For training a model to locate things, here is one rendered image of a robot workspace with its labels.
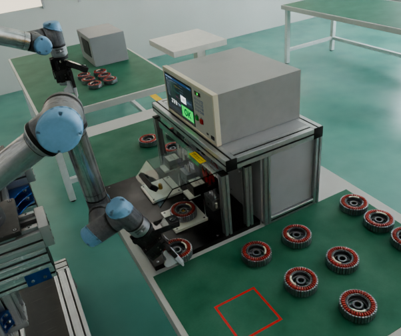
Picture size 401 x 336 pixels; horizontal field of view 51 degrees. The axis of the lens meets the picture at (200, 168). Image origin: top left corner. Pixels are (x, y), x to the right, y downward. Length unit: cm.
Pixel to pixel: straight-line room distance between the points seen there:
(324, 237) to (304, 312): 37
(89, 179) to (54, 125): 32
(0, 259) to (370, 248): 132
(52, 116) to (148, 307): 157
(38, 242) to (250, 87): 93
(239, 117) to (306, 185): 44
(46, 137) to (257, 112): 79
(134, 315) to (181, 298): 100
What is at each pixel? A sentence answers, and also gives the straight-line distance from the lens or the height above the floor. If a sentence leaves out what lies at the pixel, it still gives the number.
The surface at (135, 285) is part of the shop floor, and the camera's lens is 262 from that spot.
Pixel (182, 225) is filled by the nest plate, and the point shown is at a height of 78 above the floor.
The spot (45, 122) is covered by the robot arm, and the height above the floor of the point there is 144.
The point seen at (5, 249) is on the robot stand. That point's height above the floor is 95.
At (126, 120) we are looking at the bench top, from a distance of 278.
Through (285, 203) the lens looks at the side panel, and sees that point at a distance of 177.
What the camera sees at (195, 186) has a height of 92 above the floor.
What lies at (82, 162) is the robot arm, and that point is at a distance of 138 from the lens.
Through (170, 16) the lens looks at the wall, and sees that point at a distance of 669.
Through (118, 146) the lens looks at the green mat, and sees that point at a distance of 247.
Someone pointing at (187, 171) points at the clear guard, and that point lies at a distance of 152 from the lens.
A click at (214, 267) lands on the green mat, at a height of 75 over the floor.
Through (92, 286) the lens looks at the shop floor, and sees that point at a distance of 271.
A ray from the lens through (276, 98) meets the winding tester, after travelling 164.
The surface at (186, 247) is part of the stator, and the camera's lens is 156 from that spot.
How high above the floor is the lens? 187
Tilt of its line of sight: 32 degrees down
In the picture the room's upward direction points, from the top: 7 degrees counter-clockwise
